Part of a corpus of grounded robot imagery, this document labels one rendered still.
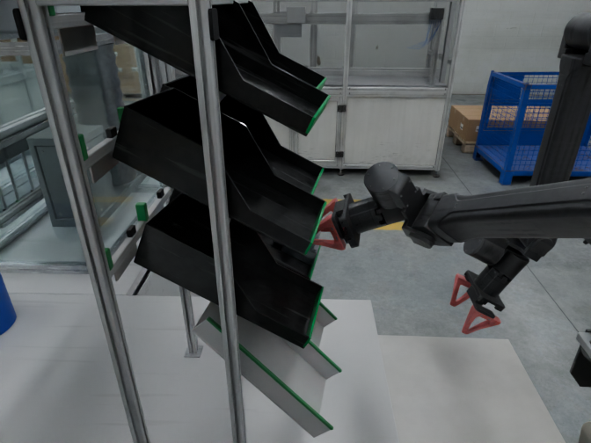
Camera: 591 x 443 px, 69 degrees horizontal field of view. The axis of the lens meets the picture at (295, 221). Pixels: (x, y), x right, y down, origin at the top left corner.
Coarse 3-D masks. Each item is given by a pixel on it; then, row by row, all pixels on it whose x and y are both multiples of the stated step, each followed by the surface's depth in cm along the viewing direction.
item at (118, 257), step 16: (64, 16) 48; (80, 16) 51; (224, 96) 53; (112, 144) 60; (96, 160) 56; (160, 208) 80; (144, 224) 73; (128, 240) 67; (112, 256) 63; (112, 272) 61
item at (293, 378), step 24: (216, 312) 73; (216, 336) 67; (240, 336) 74; (264, 336) 78; (240, 360) 68; (264, 360) 74; (288, 360) 79; (312, 360) 82; (264, 384) 69; (288, 384) 75; (312, 384) 80; (288, 408) 71; (312, 408) 70; (312, 432) 72
